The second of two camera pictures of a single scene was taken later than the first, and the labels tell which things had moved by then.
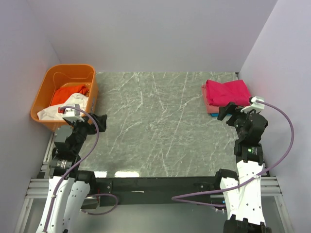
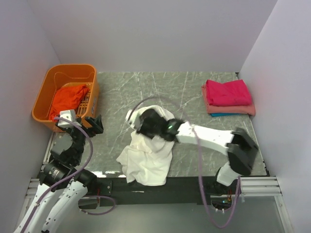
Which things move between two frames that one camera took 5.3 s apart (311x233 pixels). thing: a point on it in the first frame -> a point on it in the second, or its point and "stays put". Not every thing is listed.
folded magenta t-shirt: (235, 91) stays put
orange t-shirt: (60, 94) stays put
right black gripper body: (233, 116) -> (143, 124)
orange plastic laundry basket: (59, 75) stays put
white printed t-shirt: (51, 112) -> (146, 161)
